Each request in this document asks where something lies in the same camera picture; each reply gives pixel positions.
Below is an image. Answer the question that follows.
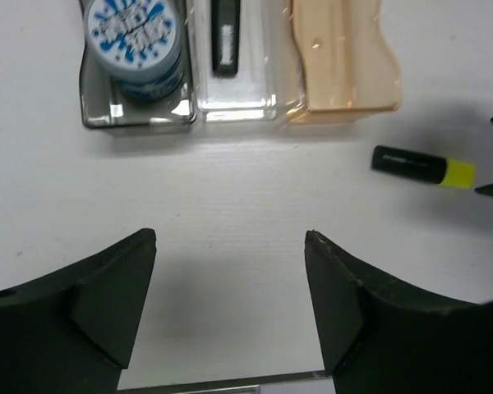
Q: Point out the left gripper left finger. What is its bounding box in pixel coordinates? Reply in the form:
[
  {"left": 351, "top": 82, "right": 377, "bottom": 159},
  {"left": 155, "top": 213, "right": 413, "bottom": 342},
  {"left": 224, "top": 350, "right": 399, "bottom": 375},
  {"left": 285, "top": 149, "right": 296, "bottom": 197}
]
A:
[{"left": 0, "top": 228, "right": 156, "bottom": 393}]

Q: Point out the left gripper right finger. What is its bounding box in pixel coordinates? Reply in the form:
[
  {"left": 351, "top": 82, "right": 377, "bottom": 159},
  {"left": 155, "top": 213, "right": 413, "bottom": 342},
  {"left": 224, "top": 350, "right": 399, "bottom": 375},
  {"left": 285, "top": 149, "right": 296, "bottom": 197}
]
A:
[{"left": 305, "top": 231, "right": 493, "bottom": 393}]

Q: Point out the green black highlighter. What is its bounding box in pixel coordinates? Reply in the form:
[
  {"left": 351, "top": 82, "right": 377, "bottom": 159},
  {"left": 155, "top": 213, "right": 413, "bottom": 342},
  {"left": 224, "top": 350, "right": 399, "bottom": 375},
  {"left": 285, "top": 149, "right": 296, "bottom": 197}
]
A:
[{"left": 210, "top": 0, "right": 241, "bottom": 78}]

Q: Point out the yellow black highlighter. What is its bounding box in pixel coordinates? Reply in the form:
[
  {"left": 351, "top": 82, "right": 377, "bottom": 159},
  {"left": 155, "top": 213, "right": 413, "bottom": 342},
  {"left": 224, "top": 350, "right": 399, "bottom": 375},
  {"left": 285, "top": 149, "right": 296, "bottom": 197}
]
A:
[{"left": 371, "top": 145, "right": 476, "bottom": 189}]

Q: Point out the orange transparent container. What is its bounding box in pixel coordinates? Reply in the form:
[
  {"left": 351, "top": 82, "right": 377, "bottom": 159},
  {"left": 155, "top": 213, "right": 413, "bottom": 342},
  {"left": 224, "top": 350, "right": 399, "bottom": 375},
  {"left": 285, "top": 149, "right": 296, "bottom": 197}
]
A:
[{"left": 286, "top": 1, "right": 402, "bottom": 124}]

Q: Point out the grey transparent container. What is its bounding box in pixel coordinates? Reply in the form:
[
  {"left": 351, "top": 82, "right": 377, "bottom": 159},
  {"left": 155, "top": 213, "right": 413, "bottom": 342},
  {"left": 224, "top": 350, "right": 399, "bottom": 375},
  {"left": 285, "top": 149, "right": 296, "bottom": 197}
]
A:
[{"left": 79, "top": 1, "right": 196, "bottom": 129}]

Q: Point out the clear transparent container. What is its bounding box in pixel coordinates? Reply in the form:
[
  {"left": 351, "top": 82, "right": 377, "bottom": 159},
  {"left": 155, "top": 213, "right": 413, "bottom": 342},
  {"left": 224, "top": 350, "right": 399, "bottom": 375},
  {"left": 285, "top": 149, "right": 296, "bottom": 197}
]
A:
[{"left": 187, "top": 1, "right": 302, "bottom": 123}]

